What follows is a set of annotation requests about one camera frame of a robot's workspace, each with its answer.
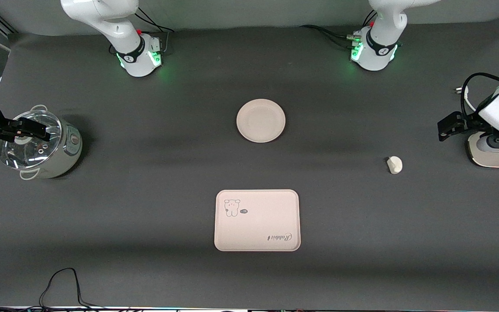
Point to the dark grey table mat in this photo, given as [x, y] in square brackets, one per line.
[145, 195]

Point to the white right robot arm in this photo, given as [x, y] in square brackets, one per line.
[139, 56]

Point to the beige rectangular rabbit tray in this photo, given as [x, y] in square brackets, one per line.
[258, 225]

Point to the aluminium frame rail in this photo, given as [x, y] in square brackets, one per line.
[6, 25]

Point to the white steamed bun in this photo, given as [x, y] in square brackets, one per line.
[394, 165]

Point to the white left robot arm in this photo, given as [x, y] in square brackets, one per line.
[375, 56]

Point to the cream white toaster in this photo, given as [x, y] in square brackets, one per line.
[492, 158]

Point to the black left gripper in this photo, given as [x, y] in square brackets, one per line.
[469, 121]

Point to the round beige plate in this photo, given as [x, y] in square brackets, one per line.
[260, 121]

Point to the glass pot lid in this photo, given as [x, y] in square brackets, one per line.
[37, 154]

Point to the silver electric cooking pot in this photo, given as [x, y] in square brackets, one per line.
[69, 154]

